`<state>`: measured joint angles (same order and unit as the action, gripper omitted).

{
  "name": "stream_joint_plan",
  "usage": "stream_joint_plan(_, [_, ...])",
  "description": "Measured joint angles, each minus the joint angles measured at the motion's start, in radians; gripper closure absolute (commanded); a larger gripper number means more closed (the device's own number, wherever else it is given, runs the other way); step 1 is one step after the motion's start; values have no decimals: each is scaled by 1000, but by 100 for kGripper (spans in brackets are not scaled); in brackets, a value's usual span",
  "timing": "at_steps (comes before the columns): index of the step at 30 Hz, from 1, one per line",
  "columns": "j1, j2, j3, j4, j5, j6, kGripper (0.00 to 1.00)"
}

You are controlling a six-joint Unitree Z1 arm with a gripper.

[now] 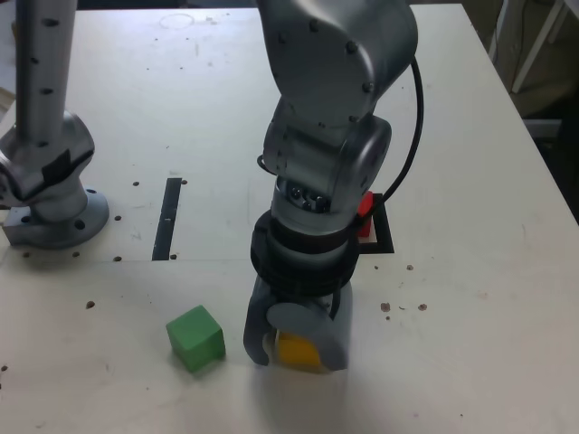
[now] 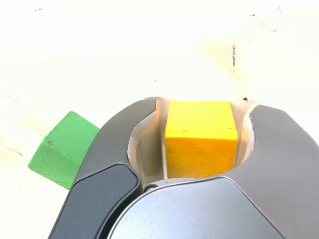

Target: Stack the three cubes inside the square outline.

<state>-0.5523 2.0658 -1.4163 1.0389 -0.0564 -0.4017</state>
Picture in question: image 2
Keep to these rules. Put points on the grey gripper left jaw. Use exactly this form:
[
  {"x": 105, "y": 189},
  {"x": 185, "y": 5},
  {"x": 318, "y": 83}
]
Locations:
[{"x": 99, "y": 179}]

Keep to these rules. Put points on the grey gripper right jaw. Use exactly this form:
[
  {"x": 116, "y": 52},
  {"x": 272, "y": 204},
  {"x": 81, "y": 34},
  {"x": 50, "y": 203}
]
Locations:
[{"x": 261, "y": 199}]

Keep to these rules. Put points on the green cube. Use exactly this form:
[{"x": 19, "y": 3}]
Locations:
[{"x": 57, "y": 154}]

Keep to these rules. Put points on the yellow cube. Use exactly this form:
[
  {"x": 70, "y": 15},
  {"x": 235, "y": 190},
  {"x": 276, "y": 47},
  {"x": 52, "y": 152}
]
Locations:
[{"x": 199, "y": 124}]

